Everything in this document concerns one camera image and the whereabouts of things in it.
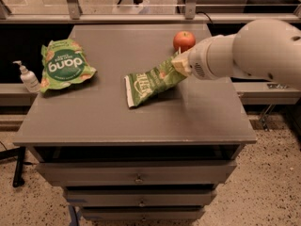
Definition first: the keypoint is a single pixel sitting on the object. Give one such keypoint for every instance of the green dang rice chip bag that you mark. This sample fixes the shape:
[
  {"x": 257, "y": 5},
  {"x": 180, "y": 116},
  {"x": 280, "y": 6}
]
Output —
[{"x": 64, "y": 64}]

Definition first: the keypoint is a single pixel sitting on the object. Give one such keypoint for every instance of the top grey drawer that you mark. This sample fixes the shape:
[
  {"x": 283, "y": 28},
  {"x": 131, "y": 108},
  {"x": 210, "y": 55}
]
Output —
[{"x": 137, "y": 173}]

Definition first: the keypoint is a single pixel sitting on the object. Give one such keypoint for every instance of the middle grey drawer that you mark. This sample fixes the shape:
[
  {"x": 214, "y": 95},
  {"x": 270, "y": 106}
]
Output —
[{"x": 140, "y": 198}]

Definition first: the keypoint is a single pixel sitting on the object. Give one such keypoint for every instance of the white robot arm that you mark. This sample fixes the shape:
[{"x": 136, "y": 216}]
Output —
[{"x": 262, "y": 49}]

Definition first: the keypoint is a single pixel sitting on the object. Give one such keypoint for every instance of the white pump sanitizer bottle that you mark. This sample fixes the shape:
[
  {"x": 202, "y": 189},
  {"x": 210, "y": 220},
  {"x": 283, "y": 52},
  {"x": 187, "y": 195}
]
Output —
[{"x": 29, "y": 79}]

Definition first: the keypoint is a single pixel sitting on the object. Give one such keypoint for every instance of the grey drawer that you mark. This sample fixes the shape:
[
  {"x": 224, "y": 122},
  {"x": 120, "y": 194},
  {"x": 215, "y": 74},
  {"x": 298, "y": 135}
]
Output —
[
  {"x": 147, "y": 213},
  {"x": 137, "y": 173},
  {"x": 140, "y": 198}
]

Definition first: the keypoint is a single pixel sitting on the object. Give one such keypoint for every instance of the green jalapeno kettle chip bag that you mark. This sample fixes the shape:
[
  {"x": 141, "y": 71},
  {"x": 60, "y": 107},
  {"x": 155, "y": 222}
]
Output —
[{"x": 142, "y": 86}]

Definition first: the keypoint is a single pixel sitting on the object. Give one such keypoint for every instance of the grey metal railing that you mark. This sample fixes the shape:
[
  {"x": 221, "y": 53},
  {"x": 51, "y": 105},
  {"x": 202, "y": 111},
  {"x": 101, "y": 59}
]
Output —
[{"x": 147, "y": 11}]

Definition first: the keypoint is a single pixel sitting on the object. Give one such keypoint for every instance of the bottom grey drawer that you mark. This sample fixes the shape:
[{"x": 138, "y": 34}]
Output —
[{"x": 147, "y": 213}]

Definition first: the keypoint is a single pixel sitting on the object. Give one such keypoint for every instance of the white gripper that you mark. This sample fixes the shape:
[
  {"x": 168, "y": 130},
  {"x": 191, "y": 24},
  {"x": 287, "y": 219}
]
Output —
[{"x": 198, "y": 61}]

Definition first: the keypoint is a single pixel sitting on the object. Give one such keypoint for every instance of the grey drawer cabinet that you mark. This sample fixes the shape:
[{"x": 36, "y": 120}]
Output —
[{"x": 91, "y": 122}]

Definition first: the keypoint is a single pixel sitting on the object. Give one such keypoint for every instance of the red apple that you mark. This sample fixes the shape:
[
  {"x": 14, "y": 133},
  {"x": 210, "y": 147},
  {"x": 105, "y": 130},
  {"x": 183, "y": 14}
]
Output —
[{"x": 184, "y": 40}]

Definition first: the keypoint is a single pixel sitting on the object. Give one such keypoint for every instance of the black metal stand leg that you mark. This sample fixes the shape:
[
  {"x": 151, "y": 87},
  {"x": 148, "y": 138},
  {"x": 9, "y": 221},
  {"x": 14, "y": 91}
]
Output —
[{"x": 20, "y": 154}]

